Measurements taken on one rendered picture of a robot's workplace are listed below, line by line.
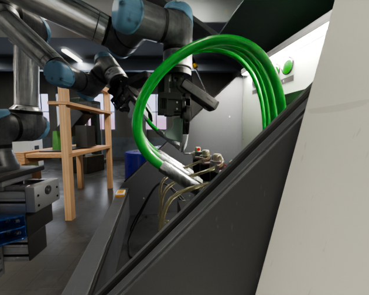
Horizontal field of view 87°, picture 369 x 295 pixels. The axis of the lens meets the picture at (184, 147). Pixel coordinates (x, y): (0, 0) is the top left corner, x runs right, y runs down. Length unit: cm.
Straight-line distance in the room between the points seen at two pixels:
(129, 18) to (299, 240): 47
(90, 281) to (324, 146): 37
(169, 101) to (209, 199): 34
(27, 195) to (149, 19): 69
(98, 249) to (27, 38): 68
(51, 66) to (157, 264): 66
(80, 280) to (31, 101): 80
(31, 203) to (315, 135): 84
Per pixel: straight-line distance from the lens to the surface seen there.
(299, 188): 20
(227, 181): 19
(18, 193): 89
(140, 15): 50
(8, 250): 100
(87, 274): 42
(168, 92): 51
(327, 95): 20
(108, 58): 84
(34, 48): 83
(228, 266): 22
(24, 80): 106
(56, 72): 73
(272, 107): 42
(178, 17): 55
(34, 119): 104
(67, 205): 306
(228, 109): 90
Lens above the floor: 119
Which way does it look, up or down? 5 degrees down
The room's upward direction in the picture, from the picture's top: straight up
